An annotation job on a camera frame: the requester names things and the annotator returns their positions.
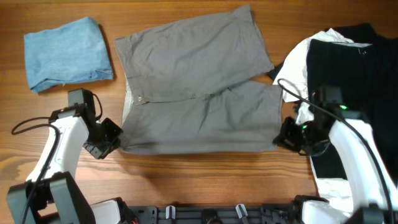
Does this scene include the grey shorts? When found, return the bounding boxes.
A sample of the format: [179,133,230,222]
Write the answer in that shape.
[115,5,282,154]

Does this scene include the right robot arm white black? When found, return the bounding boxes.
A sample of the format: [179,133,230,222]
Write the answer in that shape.
[274,86,397,223]

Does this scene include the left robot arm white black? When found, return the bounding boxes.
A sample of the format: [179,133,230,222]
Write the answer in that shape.
[7,89,132,223]

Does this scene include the white shirt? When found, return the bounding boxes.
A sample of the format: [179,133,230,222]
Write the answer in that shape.
[275,29,353,213]

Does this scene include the black garment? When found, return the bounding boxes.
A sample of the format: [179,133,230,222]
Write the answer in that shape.
[267,22,398,184]

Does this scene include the folded blue denim garment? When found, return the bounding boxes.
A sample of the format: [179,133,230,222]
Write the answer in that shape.
[24,17,114,93]

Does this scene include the black base rail with clips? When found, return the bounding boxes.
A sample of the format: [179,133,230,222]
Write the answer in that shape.
[90,196,330,224]

